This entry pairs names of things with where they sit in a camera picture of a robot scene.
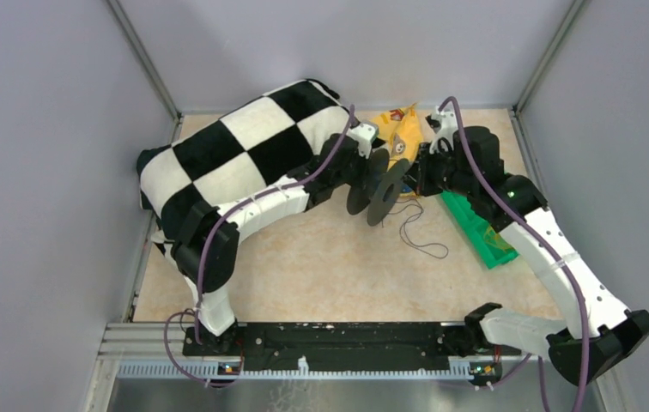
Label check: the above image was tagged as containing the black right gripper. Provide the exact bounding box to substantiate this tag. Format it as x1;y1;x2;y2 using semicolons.
400;140;476;198

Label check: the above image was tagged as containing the grey plastic cable spool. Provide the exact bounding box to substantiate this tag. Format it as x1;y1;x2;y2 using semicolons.
346;148;411;227

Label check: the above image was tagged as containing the blue cable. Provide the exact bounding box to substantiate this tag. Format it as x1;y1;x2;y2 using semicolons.
381;196;450;260

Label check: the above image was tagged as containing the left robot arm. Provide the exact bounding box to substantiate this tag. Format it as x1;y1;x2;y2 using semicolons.
173;131;374;355

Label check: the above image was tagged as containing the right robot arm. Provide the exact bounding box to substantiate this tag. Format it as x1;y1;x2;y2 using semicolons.
409;126;649;385

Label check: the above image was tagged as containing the yellow cartoon print cloth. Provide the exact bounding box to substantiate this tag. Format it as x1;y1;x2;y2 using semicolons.
370;103;425;170

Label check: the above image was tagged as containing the black white checkered pillow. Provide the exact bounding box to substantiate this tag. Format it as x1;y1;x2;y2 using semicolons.
135;79;349;264

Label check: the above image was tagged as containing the green three-compartment plastic bin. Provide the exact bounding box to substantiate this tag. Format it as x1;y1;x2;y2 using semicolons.
440;191;519;270

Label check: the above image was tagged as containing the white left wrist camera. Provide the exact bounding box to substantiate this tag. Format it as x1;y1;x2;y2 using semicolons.
347;121;379;159

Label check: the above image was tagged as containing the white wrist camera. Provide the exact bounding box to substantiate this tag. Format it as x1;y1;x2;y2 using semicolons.
347;121;379;159
426;107;458;155

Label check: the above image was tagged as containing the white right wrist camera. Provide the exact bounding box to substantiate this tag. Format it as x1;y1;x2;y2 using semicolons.
426;107;458;155

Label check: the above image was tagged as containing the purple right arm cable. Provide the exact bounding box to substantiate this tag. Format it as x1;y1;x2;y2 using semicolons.
438;95;591;412

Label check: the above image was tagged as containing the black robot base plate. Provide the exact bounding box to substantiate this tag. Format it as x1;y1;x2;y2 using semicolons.
182;322;519;373

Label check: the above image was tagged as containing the aluminium front rail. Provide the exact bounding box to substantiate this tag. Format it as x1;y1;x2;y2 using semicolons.
82;322;627;412

